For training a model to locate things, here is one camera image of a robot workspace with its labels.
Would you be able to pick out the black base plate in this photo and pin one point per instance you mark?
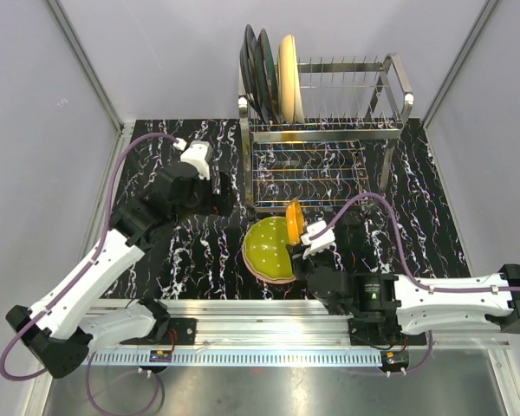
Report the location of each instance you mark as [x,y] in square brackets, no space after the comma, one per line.
[182,330]
[372,336]

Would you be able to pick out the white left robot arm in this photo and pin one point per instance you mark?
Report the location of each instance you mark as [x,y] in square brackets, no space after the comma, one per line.
[57,330]

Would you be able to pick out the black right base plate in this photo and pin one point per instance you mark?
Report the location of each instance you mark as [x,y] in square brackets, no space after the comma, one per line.
[372,336]

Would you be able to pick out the cream plate with bear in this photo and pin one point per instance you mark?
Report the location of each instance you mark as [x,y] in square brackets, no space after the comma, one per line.
[298,109]

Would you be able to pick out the blue glazed plate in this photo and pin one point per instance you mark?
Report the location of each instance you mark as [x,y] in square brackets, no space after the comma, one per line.
[267,84]

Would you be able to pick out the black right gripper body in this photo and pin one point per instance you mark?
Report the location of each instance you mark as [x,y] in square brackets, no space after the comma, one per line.
[302,267]

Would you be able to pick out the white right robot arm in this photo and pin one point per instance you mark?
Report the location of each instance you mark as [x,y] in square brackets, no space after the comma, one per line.
[396,304]

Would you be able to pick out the dark striped rim plate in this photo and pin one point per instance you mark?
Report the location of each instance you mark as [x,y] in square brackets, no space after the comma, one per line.
[248,72]

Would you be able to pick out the aluminium front rail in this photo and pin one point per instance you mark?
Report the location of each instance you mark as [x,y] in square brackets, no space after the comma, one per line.
[287,324]

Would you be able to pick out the orange polka dot plate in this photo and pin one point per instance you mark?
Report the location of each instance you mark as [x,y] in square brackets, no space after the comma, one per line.
[295,221]

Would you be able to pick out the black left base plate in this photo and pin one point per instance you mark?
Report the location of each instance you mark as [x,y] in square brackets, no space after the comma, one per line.
[182,330]

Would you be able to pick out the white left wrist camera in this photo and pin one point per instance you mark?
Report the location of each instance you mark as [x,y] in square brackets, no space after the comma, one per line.
[198,154]

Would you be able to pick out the pink bottom plate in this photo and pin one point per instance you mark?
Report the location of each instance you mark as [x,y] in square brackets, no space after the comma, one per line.
[270,268]

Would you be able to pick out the slotted cable duct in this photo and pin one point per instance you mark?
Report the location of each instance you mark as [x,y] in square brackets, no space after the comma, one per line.
[146,357]

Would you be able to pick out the steel wire dish rack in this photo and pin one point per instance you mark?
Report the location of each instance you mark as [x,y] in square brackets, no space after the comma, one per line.
[355,112]

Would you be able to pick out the yellow plate with drawing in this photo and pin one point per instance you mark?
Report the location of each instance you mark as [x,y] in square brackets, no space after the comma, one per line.
[286,72]

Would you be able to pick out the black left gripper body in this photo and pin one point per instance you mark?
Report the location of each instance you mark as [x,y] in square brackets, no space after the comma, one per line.
[205,202]

